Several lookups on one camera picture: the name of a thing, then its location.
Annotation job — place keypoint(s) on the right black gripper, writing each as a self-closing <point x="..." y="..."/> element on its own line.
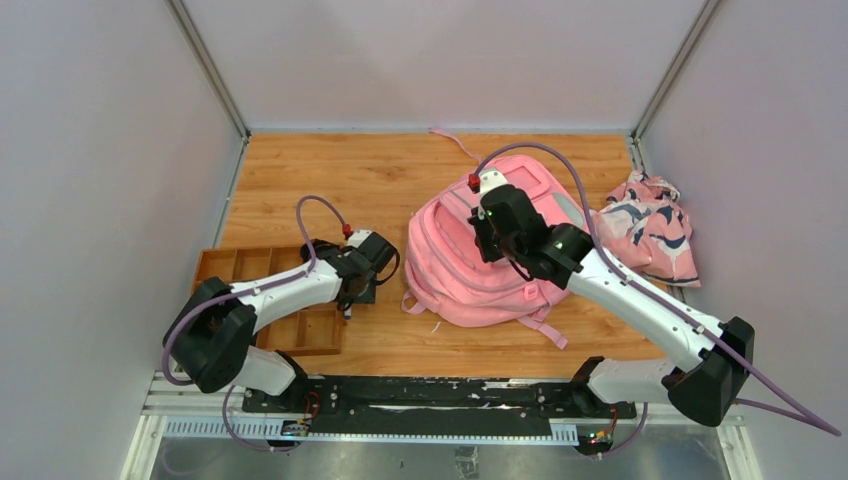
<point x="481" y="222"/>

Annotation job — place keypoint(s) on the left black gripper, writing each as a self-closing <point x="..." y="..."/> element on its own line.
<point x="357" y="291"/>

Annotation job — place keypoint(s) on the pink student backpack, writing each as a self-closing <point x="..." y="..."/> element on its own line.
<point x="444" y="270"/>

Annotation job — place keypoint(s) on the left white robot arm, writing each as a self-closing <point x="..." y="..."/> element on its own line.
<point x="212" y="337"/>

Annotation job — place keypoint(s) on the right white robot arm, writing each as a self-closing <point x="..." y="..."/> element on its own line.
<point x="707" y="361"/>

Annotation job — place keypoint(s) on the wooden compartment tray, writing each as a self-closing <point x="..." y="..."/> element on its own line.
<point x="317" y="330"/>

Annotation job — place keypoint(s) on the pink patterned cloth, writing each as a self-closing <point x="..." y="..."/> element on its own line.
<point x="643" y="225"/>

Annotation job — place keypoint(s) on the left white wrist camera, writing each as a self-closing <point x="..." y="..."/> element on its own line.
<point x="356" y="237"/>

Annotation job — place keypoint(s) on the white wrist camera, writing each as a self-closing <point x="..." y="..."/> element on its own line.
<point x="356" y="237"/>
<point x="485" y="181"/>

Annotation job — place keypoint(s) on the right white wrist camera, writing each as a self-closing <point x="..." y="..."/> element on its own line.
<point x="485" y="181"/>

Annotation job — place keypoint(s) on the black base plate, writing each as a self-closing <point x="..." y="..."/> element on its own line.
<point x="435" y="406"/>

